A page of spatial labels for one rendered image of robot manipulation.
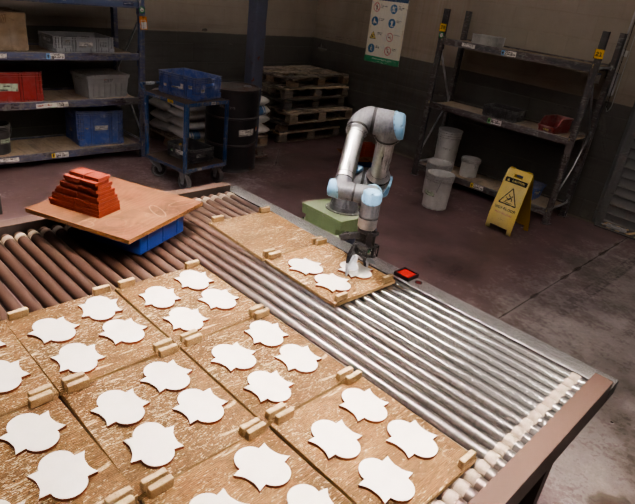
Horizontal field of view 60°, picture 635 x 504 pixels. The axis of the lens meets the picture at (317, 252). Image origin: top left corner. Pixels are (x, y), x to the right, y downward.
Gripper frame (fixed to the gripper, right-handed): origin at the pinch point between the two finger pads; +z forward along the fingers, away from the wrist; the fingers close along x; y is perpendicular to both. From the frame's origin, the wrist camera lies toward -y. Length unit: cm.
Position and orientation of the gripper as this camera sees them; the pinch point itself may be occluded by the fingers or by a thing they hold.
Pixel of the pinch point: (355, 270)
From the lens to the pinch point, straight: 227.9
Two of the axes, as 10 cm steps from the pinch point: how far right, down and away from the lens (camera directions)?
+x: 7.3, -2.2, 6.5
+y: 6.8, 3.9, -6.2
